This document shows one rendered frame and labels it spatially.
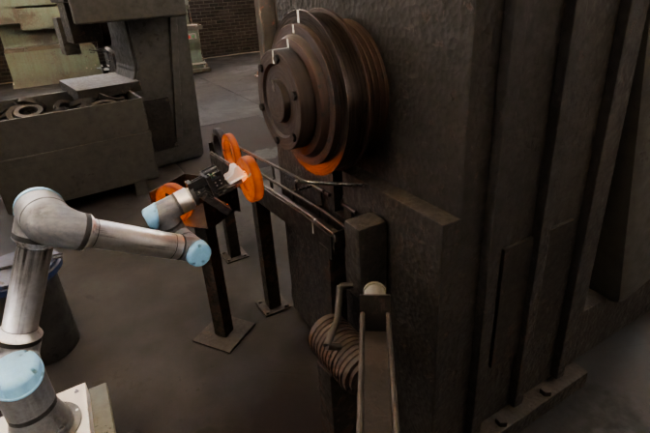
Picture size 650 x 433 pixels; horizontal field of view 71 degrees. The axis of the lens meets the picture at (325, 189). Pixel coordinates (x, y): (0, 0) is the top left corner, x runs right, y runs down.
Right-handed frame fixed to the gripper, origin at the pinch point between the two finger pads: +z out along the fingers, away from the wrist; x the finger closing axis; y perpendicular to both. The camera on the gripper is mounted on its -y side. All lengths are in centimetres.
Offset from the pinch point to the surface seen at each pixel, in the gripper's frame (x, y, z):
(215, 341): 26, -76, -37
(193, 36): 778, -56, 182
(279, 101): -23.2, 25.9, 10.6
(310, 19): -28, 43, 25
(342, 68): -42, 33, 22
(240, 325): 30, -80, -25
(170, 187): 29.6, -4.0, -22.9
